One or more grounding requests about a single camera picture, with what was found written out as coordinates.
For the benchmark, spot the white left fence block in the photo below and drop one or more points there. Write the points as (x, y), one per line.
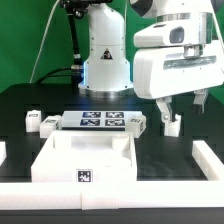
(3, 153)

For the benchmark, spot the white front fence rail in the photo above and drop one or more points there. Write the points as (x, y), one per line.
(92, 196)

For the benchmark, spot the white right fence rail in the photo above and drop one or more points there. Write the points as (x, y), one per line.
(208, 162)

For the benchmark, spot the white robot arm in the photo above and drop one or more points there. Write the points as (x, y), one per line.
(106, 69)

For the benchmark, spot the white plate with tags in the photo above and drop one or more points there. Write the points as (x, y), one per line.
(97, 119)

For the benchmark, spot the white fence rail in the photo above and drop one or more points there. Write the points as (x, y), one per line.
(92, 196)
(208, 162)

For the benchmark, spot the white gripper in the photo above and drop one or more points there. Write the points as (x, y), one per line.
(165, 72)

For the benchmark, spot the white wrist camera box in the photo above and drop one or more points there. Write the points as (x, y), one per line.
(169, 33)

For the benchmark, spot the white square tabletop part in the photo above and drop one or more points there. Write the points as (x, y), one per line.
(85, 157)

